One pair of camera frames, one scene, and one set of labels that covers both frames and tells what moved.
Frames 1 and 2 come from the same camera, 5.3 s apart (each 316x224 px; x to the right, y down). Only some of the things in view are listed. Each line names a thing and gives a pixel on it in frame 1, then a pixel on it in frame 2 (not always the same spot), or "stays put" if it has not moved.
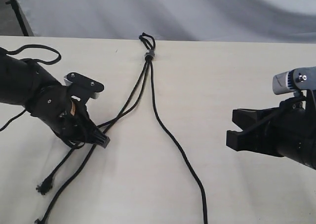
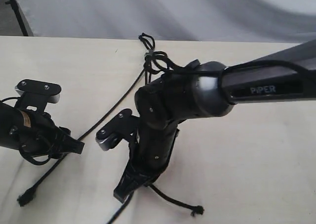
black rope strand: x=97 y=146 -> x=25 y=197
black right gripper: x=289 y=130 -> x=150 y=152
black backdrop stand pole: x=13 y=4 stays put
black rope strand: x=44 y=188 -> x=150 y=43
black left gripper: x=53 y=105 -> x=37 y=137
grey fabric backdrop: x=219 y=14 stays put
